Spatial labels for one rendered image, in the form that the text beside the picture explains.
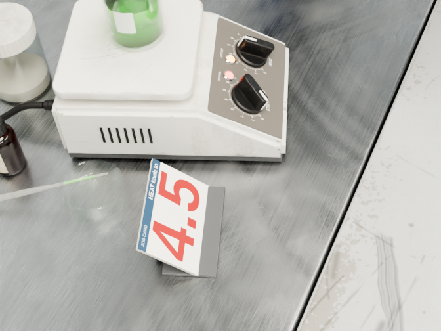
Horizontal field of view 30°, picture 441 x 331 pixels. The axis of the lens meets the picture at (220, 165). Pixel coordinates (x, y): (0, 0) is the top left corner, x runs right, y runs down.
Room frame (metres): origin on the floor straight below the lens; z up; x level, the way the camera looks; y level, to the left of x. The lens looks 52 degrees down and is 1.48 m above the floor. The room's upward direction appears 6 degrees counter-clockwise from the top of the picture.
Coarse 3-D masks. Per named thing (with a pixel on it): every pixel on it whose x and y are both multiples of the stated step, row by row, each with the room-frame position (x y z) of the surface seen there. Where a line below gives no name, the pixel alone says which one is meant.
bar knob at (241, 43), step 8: (240, 40) 0.54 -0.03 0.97; (248, 40) 0.54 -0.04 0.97; (256, 40) 0.54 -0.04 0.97; (240, 48) 0.54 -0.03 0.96; (248, 48) 0.54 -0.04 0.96; (256, 48) 0.54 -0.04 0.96; (264, 48) 0.54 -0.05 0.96; (272, 48) 0.54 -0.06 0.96; (240, 56) 0.53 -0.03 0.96; (248, 56) 0.53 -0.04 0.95; (256, 56) 0.54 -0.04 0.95; (264, 56) 0.54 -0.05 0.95; (248, 64) 0.53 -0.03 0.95; (256, 64) 0.53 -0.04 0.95
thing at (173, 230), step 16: (160, 176) 0.42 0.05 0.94; (176, 176) 0.43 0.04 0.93; (160, 192) 0.41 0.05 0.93; (176, 192) 0.41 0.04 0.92; (192, 192) 0.42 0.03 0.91; (160, 208) 0.39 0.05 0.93; (176, 208) 0.40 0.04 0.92; (192, 208) 0.40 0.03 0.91; (160, 224) 0.38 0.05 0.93; (176, 224) 0.38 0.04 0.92; (192, 224) 0.39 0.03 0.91; (160, 240) 0.36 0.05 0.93; (176, 240) 0.37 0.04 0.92; (192, 240) 0.37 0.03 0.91; (176, 256) 0.35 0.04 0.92; (192, 256) 0.36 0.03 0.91
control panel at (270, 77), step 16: (224, 32) 0.56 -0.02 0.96; (240, 32) 0.57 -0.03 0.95; (224, 48) 0.54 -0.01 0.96; (224, 64) 0.52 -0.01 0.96; (240, 64) 0.53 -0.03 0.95; (272, 64) 0.54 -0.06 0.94; (224, 80) 0.50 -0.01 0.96; (256, 80) 0.51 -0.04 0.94; (272, 80) 0.52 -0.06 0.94; (224, 96) 0.48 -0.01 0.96; (272, 96) 0.50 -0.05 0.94; (224, 112) 0.47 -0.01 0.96; (240, 112) 0.47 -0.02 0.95; (272, 112) 0.48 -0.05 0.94; (256, 128) 0.46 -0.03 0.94; (272, 128) 0.46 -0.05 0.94
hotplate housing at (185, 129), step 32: (256, 32) 0.57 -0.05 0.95; (288, 64) 0.55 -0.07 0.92; (192, 96) 0.48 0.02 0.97; (64, 128) 0.48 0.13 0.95; (96, 128) 0.47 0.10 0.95; (128, 128) 0.47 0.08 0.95; (160, 128) 0.46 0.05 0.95; (192, 128) 0.46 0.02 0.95; (224, 128) 0.45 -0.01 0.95; (256, 160) 0.45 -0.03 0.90
